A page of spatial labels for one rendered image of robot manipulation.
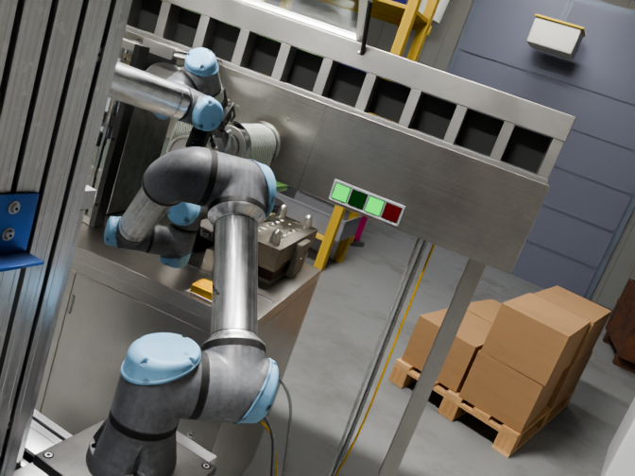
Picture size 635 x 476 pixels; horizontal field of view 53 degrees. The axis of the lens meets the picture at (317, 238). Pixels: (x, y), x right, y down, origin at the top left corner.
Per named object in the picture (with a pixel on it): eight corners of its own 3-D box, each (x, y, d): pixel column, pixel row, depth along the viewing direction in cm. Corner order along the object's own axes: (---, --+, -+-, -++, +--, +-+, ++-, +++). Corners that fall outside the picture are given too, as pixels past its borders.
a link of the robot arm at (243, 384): (177, 427, 111) (193, 167, 137) (256, 433, 118) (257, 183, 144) (200, 411, 102) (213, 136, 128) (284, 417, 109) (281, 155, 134)
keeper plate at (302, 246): (285, 275, 201) (296, 244, 199) (295, 268, 211) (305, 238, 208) (292, 279, 201) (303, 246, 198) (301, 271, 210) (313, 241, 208)
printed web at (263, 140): (106, 213, 202) (147, 55, 189) (145, 205, 224) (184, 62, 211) (214, 261, 194) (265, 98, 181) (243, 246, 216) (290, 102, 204)
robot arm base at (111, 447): (134, 504, 102) (150, 453, 99) (66, 456, 107) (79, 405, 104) (191, 465, 115) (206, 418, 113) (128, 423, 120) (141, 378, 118)
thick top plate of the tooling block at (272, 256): (224, 247, 187) (231, 229, 186) (271, 228, 225) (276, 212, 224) (273, 269, 184) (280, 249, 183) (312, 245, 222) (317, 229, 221)
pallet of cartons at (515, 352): (568, 403, 433) (615, 309, 415) (525, 468, 328) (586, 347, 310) (454, 342, 472) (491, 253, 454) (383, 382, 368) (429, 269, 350)
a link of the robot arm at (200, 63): (174, 58, 152) (201, 39, 155) (182, 88, 162) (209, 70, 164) (195, 76, 149) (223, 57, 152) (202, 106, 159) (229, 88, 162)
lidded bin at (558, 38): (574, 61, 691) (585, 35, 684) (572, 55, 652) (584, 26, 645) (528, 47, 708) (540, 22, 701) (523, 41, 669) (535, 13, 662)
